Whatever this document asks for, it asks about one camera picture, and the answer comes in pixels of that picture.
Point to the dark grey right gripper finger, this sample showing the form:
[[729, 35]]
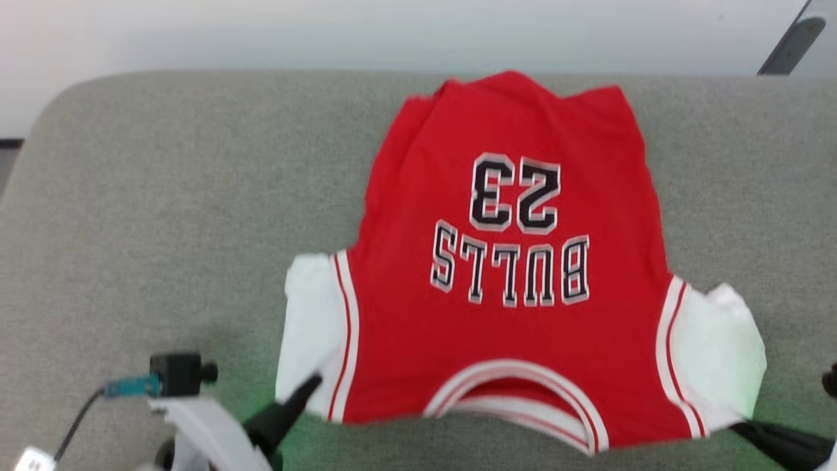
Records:
[[791, 448]]

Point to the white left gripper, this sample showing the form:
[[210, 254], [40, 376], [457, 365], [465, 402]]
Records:
[[209, 438]]

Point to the red basketball jersey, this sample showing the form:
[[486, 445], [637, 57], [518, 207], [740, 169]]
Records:
[[510, 327]]

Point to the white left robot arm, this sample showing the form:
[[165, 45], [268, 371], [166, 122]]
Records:
[[33, 461]]

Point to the dark skirting board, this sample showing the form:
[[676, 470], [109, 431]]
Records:
[[10, 143]]

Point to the grey metal bar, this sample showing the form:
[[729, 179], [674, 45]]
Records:
[[794, 42]]

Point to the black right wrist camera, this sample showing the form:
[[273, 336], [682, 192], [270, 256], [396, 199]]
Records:
[[831, 381]]

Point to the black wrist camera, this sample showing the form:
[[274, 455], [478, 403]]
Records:
[[176, 374], [831, 381]]

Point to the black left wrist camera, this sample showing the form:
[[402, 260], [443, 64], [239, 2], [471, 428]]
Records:
[[176, 374]]

